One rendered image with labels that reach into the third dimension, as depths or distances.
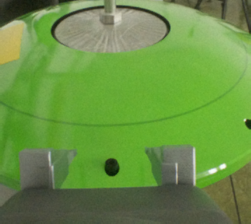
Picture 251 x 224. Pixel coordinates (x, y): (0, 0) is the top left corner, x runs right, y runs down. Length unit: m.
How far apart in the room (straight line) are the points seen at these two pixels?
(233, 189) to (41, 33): 1.41
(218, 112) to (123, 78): 0.07
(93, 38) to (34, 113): 0.09
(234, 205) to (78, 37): 1.35
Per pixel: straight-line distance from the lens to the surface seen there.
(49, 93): 0.22
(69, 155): 0.16
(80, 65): 0.24
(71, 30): 0.29
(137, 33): 0.28
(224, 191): 1.59
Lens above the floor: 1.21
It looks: 36 degrees down
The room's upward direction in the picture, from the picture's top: straight up
